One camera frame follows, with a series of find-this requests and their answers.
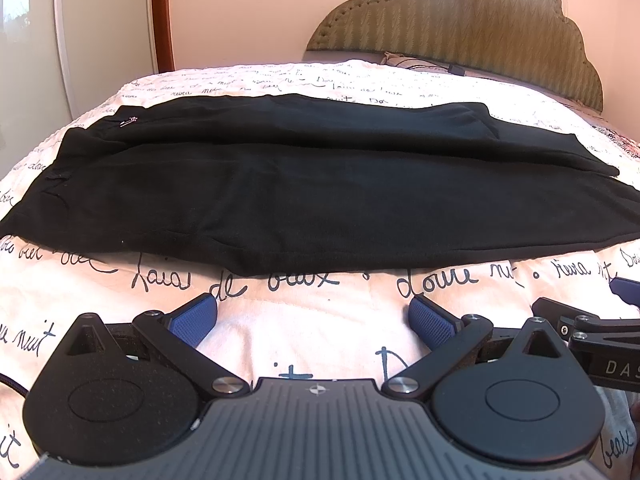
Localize brown wooden door frame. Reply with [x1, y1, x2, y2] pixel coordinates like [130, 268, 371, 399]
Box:
[151, 0, 175, 73]

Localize black pants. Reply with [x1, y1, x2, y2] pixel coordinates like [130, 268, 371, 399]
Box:
[1, 94, 639, 276]

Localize black cable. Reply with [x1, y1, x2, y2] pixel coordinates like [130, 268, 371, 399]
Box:
[0, 372, 33, 395]

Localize olive upholstered headboard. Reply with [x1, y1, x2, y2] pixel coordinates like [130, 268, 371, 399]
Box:
[307, 0, 603, 110]

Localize patterned pillow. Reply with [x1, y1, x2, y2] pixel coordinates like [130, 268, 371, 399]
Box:
[380, 52, 466, 76]

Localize white script-print bedspread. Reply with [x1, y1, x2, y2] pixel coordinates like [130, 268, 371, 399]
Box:
[0, 58, 640, 470]

